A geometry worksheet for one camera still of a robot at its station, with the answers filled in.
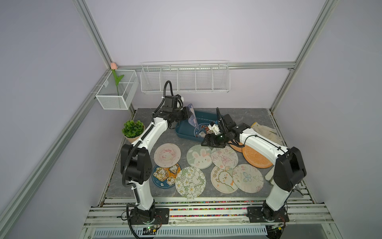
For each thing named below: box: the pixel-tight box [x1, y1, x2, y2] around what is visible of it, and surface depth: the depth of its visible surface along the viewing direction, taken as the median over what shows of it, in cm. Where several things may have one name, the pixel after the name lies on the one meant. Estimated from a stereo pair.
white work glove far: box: [250, 121, 284, 146], surface depth 110 cm
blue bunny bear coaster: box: [193, 122, 210, 139], surface depth 108 cm
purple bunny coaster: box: [187, 103, 200, 129], surface depth 90 cm
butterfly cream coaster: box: [232, 163, 265, 194], surface depth 88 cm
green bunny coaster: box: [186, 144, 213, 170], surface depth 96 cm
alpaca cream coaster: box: [210, 166, 239, 194], surface depth 87 cm
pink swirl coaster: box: [153, 142, 182, 168], surface depth 98 cm
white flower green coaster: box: [175, 166, 207, 199], surface depth 86 cm
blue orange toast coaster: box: [151, 163, 182, 189], surface depth 89 cm
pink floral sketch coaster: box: [210, 145, 239, 171], surface depth 96 cm
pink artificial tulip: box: [110, 62, 125, 97], surface depth 92 cm
